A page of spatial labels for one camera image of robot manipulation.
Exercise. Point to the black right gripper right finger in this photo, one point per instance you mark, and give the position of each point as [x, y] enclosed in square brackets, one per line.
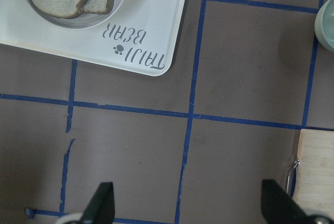
[277, 206]

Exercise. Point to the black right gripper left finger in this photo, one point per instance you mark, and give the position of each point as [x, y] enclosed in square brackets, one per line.
[101, 208]

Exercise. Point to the white round plate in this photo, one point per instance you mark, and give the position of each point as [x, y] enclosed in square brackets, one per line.
[83, 21]

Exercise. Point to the wooden cutting board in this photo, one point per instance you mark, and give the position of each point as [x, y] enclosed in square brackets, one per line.
[313, 189]

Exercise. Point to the cream serving tray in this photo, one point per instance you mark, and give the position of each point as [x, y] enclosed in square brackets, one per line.
[139, 37]

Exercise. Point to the light green bowl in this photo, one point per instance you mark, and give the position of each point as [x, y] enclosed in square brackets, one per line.
[324, 25]

